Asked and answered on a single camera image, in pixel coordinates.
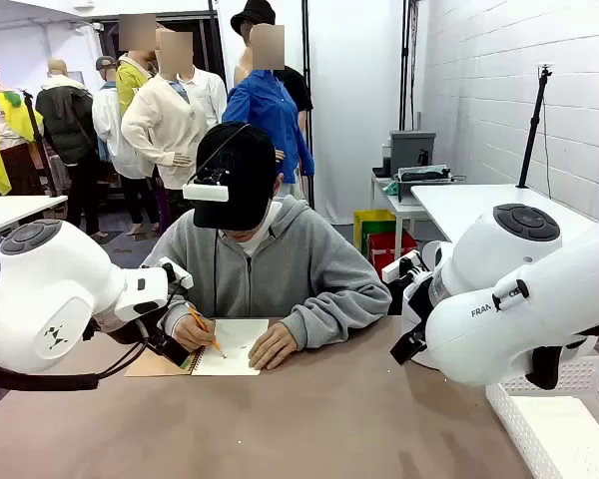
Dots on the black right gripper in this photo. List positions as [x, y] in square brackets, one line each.
[419, 304]

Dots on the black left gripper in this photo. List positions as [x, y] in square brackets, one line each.
[167, 345]

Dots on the orange pencil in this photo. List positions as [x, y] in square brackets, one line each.
[204, 329]

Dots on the spiral notebook with brown cover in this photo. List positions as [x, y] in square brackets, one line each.
[234, 344]

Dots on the person's right forearm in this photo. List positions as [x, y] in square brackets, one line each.
[177, 312]

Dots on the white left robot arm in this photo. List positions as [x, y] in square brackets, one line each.
[40, 289]

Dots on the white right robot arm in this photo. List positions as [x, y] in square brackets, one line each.
[519, 309]

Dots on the person's left forearm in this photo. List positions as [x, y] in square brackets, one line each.
[339, 314]

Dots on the person's right hand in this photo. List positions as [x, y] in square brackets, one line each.
[192, 334]

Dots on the person's left hand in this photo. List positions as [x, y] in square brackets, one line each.
[274, 346]

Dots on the red bag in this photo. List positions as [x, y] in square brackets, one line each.
[384, 247]

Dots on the green bag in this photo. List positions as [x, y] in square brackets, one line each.
[379, 227]

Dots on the yellow bag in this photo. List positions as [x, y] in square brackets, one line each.
[372, 219]

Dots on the person in grey hoodie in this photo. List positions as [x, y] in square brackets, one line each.
[279, 264]

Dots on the small white side table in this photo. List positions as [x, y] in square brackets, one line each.
[387, 199]

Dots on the large white table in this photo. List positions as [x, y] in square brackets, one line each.
[459, 204]

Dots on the green cloth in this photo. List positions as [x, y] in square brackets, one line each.
[390, 188]

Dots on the dark grey tray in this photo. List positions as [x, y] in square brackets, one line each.
[421, 175]

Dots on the white perforated plastic basket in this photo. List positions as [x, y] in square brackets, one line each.
[579, 379]

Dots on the flat white paper stack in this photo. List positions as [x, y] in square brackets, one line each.
[569, 439]

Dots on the black baseball cap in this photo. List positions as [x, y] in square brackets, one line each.
[239, 169]

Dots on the grey plastic box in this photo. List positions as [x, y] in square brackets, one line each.
[409, 147]

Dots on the white desk with leg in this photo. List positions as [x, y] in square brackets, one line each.
[10, 209]

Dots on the mannequin in cream cardigan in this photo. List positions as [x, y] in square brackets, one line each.
[165, 125]

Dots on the black tripod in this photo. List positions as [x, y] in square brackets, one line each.
[531, 135]

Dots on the capped mannequin in white jacket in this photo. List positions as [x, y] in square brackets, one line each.
[107, 125]

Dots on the mannequin in blue shirt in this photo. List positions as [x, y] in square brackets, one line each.
[264, 110]

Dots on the black light stand pole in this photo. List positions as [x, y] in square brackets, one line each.
[408, 65]
[307, 100]

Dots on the mannequin in white shirt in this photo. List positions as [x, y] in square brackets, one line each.
[209, 95]

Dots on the mannequin in black t-shirt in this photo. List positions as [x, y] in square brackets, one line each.
[299, 90]

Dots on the mannequin in yellow-green jacket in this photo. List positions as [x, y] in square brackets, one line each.
[129, 85]

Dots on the black bucket hat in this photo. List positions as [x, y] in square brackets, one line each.
[253, 15]

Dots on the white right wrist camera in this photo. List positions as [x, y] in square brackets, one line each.
[399, 264]

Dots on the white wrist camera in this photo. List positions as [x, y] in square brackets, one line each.
[399, 264]
[177, 272]

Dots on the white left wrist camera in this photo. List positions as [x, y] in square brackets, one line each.
[177, 272]

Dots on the white head-mounted camera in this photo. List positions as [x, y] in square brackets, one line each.
[205, 191]

